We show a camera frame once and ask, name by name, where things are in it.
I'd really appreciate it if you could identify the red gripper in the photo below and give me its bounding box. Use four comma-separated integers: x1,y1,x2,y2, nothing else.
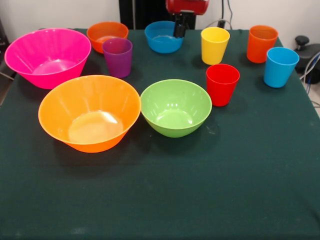
166,0,210,39

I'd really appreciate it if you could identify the blue bowl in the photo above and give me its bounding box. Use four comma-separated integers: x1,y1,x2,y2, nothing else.
144,20,185,54

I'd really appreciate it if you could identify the yellow cup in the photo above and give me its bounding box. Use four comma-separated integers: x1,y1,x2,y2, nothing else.
200,26,231,66

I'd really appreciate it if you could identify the purple cup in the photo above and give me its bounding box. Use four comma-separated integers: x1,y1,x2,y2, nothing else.
102,37,133,79

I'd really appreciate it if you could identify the red cup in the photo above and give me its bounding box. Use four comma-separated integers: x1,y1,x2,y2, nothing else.
205,63,241,108

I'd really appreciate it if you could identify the green bowl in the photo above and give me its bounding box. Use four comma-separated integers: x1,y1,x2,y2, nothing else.
140,79,213,139

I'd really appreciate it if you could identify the orange cup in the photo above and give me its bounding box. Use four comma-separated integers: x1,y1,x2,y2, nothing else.
246,24,279,64

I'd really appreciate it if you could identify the small dark orange bowl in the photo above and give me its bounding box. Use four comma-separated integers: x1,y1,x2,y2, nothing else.
86,21,130,55

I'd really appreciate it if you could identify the blue cup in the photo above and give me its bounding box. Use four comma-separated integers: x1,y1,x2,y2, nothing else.
263,47,300,89

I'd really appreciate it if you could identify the black round knob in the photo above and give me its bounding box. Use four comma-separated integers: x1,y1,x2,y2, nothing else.
294,35,311,52

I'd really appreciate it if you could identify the large orange bowl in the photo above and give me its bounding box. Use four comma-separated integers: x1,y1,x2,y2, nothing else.
37,74,142,154

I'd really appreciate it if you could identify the black round base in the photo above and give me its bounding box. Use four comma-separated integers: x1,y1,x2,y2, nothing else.
296,43,320,85

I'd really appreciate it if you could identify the large pink bowl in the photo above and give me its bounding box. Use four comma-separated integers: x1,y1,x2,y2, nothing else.
4,27,92,90

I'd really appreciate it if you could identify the dark green table cloth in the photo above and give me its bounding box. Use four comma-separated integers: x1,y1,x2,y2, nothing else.
0,27,320,240

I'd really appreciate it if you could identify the black equipment box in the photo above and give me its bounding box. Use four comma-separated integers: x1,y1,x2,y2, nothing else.
0,17,11,51

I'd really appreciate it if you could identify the black hanging cable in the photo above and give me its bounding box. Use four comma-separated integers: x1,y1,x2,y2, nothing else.
226,0,235,30

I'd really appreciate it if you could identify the white cable bundle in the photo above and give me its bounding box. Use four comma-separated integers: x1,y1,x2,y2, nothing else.
299,51,320,86

